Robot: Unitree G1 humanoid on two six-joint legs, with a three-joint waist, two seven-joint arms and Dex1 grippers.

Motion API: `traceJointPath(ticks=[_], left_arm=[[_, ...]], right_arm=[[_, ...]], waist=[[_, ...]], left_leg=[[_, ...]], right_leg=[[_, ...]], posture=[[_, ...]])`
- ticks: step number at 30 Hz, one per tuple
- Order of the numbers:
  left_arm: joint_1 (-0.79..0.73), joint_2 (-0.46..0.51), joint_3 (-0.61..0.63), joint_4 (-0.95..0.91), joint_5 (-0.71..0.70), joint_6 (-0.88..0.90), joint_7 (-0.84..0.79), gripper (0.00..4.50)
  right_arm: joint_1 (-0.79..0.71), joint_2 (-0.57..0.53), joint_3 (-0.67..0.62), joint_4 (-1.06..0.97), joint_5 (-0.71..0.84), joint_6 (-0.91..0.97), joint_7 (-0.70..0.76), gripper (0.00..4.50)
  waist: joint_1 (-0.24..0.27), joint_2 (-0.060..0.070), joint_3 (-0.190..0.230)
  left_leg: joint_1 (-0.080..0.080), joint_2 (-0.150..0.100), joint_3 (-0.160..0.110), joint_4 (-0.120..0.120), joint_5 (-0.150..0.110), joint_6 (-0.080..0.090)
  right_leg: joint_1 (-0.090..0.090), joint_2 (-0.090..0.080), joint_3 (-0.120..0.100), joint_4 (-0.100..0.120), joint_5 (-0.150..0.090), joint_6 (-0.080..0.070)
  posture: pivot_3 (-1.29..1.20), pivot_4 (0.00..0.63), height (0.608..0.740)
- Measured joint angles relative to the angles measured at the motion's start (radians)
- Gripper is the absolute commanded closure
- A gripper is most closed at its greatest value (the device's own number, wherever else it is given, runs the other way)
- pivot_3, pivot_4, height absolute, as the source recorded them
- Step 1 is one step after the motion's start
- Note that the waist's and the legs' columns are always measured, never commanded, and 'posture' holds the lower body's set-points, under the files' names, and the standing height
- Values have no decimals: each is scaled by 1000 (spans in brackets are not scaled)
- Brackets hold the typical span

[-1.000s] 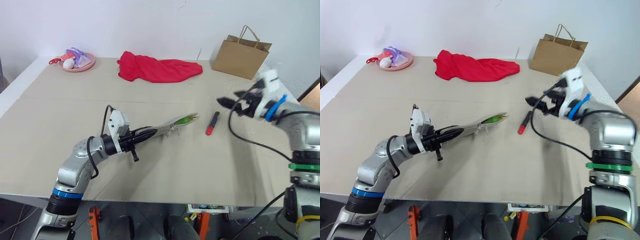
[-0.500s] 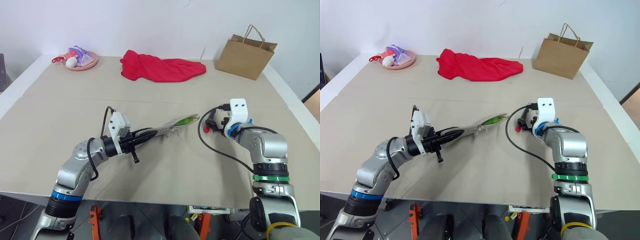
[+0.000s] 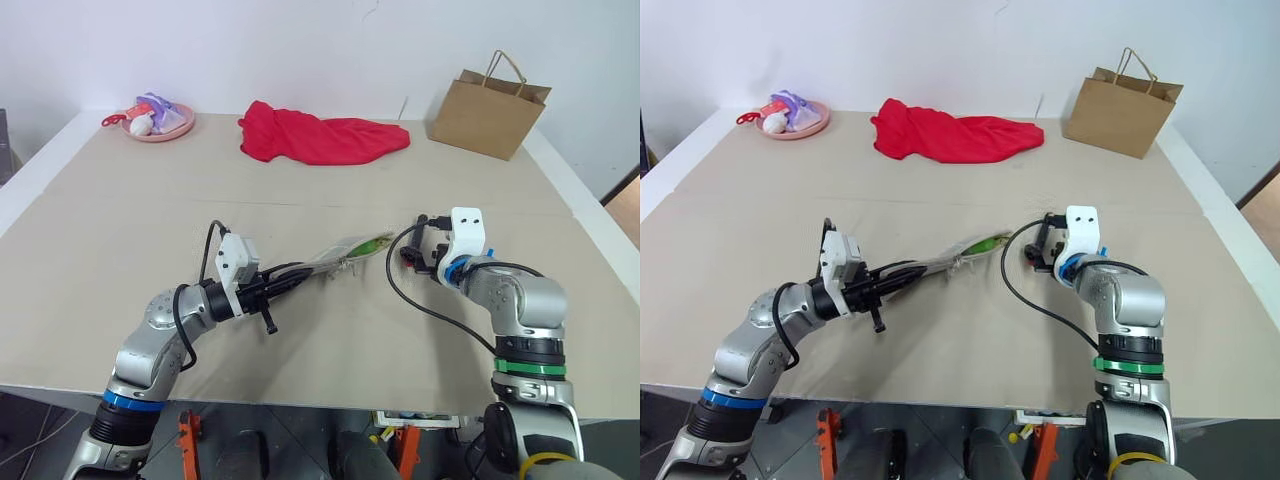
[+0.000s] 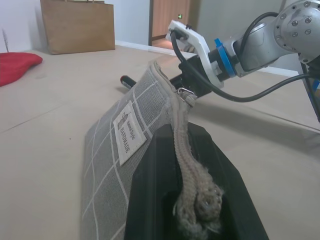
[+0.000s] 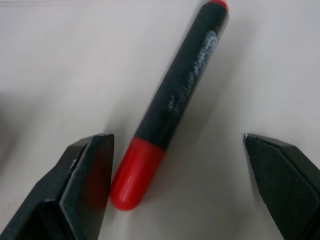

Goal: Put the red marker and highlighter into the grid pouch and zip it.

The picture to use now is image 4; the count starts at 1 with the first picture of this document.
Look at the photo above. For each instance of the grey checked fabric pouch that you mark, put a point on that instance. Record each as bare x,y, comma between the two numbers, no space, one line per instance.
110,155

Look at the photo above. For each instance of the red and black marker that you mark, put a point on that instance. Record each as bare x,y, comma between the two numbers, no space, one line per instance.
127,82

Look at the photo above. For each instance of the beige table cover sheet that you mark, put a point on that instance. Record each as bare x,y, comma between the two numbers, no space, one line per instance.
62,75
37,187

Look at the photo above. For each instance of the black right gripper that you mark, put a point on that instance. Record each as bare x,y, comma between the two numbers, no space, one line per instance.
191,80

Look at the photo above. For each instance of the wooden door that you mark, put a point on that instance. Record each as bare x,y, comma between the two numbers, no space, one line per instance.
165,20

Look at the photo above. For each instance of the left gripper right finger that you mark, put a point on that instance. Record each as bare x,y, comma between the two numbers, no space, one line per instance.
230,190

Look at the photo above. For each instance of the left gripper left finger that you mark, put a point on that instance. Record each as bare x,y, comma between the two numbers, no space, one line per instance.
147,190

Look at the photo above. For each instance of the red cloth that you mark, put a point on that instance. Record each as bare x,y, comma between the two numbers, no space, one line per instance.
15,66

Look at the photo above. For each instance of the brown paper bag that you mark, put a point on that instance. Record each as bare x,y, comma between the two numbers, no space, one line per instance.
77,27

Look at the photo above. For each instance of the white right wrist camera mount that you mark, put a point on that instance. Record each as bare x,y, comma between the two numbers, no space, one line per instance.
200,42

